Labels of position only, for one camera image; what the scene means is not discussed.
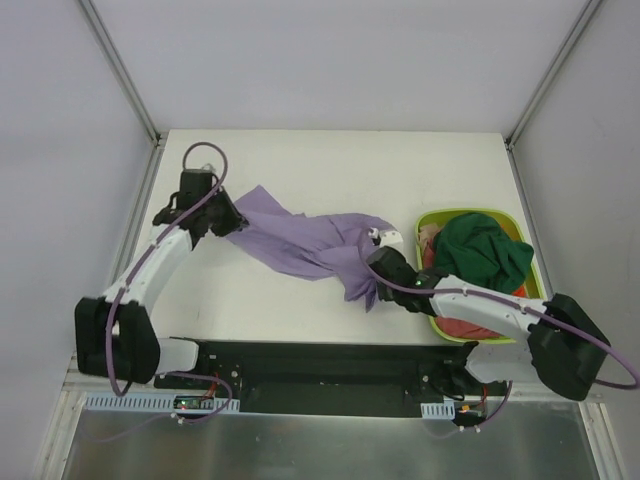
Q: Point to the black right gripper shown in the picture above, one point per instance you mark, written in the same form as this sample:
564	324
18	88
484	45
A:
379	259

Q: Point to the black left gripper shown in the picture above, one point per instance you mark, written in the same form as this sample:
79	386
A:
228	216

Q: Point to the purple t shirt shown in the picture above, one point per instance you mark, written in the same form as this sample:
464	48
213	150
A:
309	247

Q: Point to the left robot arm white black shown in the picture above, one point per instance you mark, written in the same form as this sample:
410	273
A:
113	332

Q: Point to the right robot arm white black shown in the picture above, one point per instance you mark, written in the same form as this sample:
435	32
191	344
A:
554	340

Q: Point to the red pink t shirt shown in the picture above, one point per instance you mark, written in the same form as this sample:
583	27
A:
459	330

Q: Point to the light pink t shirt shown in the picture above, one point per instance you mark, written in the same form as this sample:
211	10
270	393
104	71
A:
426	236

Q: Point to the dark green t shirt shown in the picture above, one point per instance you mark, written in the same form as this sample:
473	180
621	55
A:
475	248

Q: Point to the lime green plastic basket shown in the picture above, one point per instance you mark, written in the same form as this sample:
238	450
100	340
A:
532	281

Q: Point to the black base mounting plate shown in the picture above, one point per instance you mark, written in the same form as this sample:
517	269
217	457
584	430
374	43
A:
333	379

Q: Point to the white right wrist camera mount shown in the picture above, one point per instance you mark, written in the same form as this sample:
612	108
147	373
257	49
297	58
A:
386	238

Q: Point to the left aluminium frame post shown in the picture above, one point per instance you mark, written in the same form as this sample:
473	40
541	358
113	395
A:
118	68

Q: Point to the aluminium frame post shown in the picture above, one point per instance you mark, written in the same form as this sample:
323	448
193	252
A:
567	46
118	68

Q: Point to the right white slotted cable duct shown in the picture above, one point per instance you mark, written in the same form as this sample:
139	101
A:
438	411

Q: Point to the white slotted cable duct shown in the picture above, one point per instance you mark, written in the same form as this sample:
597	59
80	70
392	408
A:
160	403
438	411

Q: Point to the left white slotted cable duct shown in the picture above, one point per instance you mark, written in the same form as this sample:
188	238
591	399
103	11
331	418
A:
160	403

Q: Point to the aluminium front rail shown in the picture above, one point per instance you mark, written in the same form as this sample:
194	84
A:
555	377

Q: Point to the right aluminium frame post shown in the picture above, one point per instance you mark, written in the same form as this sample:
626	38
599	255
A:
567	46

